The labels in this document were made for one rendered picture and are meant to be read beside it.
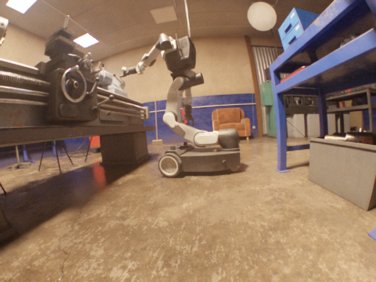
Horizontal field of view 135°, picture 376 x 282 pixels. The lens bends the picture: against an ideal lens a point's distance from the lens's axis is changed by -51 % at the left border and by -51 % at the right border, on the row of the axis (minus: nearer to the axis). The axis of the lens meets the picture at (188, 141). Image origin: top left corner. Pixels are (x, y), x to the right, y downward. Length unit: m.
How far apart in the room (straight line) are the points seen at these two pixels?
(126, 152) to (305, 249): 1.99
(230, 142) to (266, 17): 3.24
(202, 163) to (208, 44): 4.67
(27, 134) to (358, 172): 1.48
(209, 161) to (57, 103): 1.10
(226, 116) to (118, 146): 3.08
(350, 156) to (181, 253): 0.83
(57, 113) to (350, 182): 1.52
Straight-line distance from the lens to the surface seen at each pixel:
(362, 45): 0.70
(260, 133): 5.00
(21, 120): 1.03
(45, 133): 0.90
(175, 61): 1.53
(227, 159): 1.26
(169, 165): 1.29
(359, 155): 0.85
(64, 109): 0.99
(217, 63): 5.19
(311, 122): 4.49
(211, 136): 1.33
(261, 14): 4.06
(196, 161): 1.26
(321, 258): 0.56
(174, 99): 1.49
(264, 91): 4.34
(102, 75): 1.97
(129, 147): 2.05
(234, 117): 4.44
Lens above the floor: 0.38
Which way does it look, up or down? 4 degrees down
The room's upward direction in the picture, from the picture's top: 4 degrees counter-clockwise
